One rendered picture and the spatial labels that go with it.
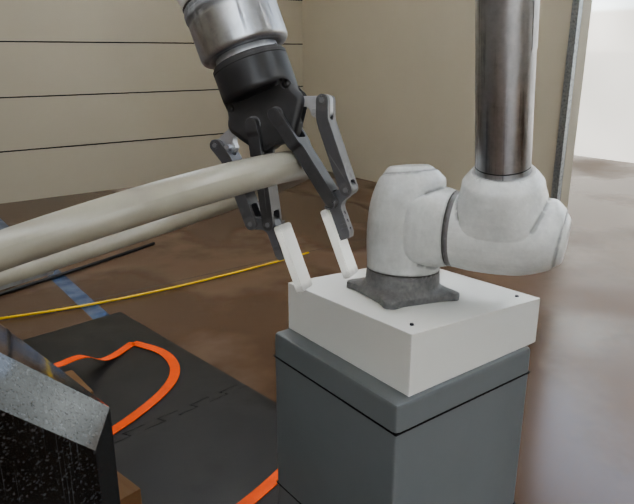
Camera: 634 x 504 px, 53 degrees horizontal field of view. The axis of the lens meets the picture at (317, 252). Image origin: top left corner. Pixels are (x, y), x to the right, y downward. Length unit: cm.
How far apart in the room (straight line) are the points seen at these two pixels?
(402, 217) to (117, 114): 601
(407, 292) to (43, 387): 79
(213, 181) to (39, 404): 101
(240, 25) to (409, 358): 73
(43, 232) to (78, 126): 649
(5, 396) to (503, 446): 104
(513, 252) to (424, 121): 550
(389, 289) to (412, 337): 18
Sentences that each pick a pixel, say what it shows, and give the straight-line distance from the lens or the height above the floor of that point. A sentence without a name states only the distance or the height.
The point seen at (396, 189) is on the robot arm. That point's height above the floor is 114.
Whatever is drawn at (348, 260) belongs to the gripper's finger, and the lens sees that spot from 62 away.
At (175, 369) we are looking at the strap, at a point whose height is 2.
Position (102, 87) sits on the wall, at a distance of 706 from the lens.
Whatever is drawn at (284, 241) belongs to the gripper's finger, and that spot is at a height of 122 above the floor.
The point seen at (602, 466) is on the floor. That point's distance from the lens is 259.
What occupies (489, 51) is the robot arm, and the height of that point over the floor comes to 140.
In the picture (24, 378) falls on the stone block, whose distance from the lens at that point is 148.
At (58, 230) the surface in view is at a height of 128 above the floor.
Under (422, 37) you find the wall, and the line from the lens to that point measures 670.
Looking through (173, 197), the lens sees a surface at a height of 129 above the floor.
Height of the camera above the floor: 140
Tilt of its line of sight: 17 degrees down
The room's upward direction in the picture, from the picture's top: straight up
